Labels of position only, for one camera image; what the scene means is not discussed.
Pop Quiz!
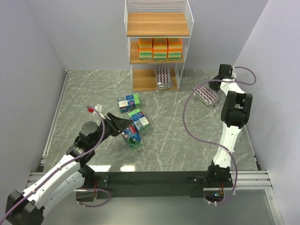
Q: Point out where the blue green sponge pack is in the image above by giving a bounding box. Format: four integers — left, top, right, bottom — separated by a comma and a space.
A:
128, 108, 150, 132
118, 94, 141, 113
121, 125, 145, 151

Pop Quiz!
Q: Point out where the purple wavy sponge pack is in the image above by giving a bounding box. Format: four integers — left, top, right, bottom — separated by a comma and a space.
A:
194, 85, 218, 106
154, 67, 173, 91

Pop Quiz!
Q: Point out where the orange sponge pack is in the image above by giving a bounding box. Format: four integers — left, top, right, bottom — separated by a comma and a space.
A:
138, 38, 153, 60
153, 38, 168, 61
167, 37, 183, 60

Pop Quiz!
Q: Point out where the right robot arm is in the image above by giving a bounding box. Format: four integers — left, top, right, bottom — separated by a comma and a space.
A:
207, 64, 253, 185

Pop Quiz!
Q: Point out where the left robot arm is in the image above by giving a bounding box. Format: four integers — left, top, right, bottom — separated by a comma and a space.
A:
4, 113, 132, 225

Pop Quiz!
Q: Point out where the middle wooden shelf board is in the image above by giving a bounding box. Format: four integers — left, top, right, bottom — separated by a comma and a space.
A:
129, 39, 185, 64

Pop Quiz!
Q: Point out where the top wooden shelf board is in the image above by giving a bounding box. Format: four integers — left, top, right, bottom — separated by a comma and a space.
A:
127, 12, 190, 37

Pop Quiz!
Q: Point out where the black base beam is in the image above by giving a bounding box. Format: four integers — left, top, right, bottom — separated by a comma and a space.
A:
95, 171, 233, 198

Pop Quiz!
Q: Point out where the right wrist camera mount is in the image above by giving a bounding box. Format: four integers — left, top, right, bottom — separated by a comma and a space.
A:
232, 68, 237, 79

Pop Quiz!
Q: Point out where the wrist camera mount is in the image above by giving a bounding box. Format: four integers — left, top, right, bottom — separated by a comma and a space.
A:
232, 68, 237, 79
87, 104, 103, 114

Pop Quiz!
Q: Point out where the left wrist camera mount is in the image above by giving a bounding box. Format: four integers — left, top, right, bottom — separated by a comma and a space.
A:
87, 104, 103, 114

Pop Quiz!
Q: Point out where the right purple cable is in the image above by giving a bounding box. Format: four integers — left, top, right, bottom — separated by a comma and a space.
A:
182, 67, 257, 205

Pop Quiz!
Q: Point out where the purple cable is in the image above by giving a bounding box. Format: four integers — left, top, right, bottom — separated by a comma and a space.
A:
0, 105, 112, 218
182, 67, 257, 205

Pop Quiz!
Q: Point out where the white wire shelf rack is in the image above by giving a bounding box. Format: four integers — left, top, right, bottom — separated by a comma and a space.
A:
124, 0, 194, 92

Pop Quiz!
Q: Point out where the left aluminium rail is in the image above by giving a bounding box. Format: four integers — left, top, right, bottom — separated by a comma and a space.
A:
26, 70, 72, 188

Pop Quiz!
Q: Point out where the aluminium rail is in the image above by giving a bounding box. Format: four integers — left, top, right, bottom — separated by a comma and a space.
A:
203, 154, 274, 192
26, 70, 72, 188

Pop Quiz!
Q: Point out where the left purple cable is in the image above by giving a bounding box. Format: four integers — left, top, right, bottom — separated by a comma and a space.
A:
0, 105, 112, 218

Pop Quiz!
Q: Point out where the right aluminium rail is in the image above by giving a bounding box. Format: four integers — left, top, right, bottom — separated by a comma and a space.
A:
203, 154, 274, 192

